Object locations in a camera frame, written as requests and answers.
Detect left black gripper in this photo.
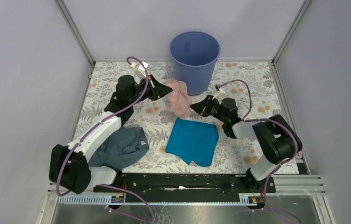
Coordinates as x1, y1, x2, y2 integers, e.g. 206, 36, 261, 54
128, 74, 172, 105

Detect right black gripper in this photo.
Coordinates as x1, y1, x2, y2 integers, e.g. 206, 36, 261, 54
190, 95, 227, 123

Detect pink plastic trash bag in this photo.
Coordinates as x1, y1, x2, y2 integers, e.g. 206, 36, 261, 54
165, 79, 192, 119

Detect blue plastic trash bin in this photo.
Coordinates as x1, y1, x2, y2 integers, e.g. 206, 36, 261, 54
169, 31, 221, 95

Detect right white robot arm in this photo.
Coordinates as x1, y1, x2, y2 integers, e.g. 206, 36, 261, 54
190, 95, 302, 192

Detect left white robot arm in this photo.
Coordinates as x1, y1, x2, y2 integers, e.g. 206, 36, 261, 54
49, 75, 172, 196

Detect teal folded cloth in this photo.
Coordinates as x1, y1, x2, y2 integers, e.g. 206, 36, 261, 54
166, 118, 219, 167

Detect floral patterned table mat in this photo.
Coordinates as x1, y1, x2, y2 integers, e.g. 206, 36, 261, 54
65, 61, 300, 175

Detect grey-blue crumpled garment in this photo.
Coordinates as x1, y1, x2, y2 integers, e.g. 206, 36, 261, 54
88, 127, 149, 170

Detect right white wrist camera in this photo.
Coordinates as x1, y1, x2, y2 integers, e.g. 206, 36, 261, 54
213, 88, 225, 99

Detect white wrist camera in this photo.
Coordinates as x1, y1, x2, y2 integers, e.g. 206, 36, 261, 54
129, 61, 148, 80
213, 88, 225, 99

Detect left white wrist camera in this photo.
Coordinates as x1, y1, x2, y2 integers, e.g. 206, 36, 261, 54
129, 61, 148, 80

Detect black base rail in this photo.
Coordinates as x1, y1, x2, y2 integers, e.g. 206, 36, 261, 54
93, 172, 277, 204

